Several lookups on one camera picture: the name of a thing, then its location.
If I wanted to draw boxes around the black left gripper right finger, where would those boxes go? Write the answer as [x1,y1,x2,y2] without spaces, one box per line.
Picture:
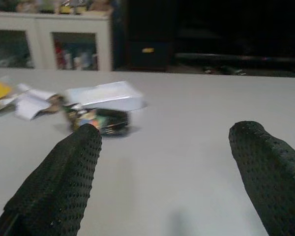
[228,121,295,236]

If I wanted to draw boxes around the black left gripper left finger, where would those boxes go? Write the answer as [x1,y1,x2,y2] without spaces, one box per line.
[0,123,103,236]

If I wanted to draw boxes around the black colourful snack wrapper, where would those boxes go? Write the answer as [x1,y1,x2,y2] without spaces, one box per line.
[61,98,135,138]

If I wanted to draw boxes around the crumpled white paper brown scraps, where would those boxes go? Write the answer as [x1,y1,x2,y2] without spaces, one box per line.
[14,83,64,121]

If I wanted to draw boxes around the white plastic tray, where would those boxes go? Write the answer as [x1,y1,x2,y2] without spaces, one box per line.
[63,81,148,112]

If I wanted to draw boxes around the white bottle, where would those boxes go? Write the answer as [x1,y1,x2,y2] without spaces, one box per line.
[63,51,73,69]

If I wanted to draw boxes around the red bottle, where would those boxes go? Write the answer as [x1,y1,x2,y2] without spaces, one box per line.
[54,41,66,69]

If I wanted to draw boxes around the white glass door cabinet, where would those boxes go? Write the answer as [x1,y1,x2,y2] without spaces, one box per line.
[0,11,114,72]

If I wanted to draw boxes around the black cabinet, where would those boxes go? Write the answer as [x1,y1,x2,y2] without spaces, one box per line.
[124,0,177,72]

